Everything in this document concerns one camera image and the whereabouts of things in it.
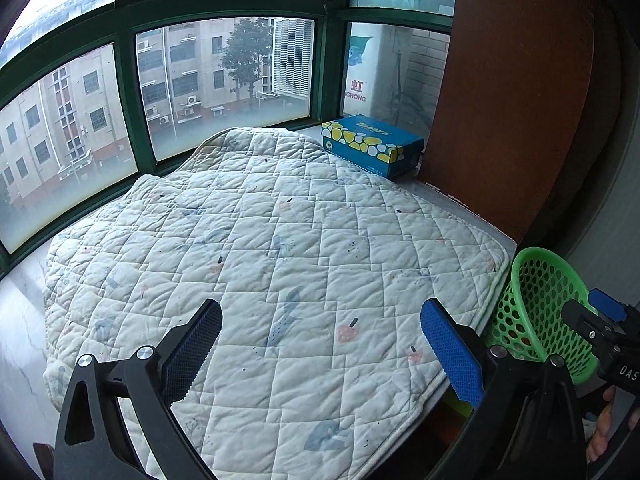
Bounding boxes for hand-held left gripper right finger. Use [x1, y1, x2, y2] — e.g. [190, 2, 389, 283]
[420, 297, 586, 480]

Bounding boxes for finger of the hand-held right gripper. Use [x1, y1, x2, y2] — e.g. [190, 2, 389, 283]
[587, 288, 626, 322]
[560, 300, 626, 356]

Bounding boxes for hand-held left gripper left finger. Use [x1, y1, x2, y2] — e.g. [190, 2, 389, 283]
[54, 298, 223, 480]

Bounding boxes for green mesh wastebasket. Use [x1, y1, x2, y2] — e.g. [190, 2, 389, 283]
[487, 246, 601, 386]

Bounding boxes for person's right hand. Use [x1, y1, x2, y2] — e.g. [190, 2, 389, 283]
[585, 386, 617, 467]

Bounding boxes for white quilted blanket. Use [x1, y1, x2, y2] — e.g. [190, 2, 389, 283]
[42, 127, 511, 471]

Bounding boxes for blue dotted tissue box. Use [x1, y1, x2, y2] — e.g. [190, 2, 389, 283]
[320, 115, 425, 179]

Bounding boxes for brown wooden cabinet panel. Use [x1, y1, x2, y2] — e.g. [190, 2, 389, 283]
[417, 0, 596, 246]

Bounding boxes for green tree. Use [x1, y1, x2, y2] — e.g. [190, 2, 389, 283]
[220, 17, 273, 106]

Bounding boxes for white louvred vent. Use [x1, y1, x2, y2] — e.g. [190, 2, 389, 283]
[271, 17, 316, 98]

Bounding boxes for green window frame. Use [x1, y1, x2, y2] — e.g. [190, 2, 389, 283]
[0, 0, 456, 281]

